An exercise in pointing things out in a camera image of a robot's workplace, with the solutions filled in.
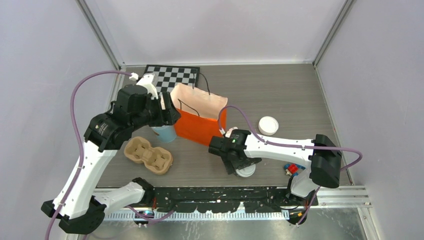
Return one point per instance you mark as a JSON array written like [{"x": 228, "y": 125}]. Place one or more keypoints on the red blue toy blocks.
[{"x": 292, "y": 169}]

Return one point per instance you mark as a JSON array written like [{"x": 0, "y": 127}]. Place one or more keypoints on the black white chessboard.
[{"x": 168, "y": 76}]

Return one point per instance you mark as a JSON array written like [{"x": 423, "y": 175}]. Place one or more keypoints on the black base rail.
[{"x": 254, "y": 199}]

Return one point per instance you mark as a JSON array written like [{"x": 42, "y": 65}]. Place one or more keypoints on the light blue cup holder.
[{"x": 165, "y": 133}]

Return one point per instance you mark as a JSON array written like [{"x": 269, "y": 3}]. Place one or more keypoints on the orange paper bag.
[{"x": 202, "y": 113}]

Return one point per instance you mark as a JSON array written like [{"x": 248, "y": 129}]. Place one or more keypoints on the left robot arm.
[{"x": 78, "y": 210}]

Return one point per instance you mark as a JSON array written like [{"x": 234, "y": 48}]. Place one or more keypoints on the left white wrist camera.
[{"x": 147, "y": 81}]

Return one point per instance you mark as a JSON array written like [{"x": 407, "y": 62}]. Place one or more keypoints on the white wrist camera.
[
  {"x": 229, "y": 131},
  {"x": 147, "y": 81}
]

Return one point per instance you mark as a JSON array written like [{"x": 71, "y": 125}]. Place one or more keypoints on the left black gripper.
[{"x": 173, "y": 112}]

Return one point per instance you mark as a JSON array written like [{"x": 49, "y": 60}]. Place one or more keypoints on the tan cardboard cup carrier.
[{"x": 156, "y": 159}]

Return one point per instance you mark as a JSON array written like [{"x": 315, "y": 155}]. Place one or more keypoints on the white cup lid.
[{"x": 268, "y": 125}]

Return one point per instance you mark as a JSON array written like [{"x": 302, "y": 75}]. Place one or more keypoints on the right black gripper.
[{"x": 231, "y": 165}]

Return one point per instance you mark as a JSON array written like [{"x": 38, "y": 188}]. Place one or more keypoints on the white sip lid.
[{"x": 246, "y": 172}]

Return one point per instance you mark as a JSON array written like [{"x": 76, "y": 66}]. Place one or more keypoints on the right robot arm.
[{"x": 321, "y": 160}]

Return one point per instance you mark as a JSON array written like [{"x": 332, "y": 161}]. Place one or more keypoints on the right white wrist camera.
[{"x": 229, "y": 131}]

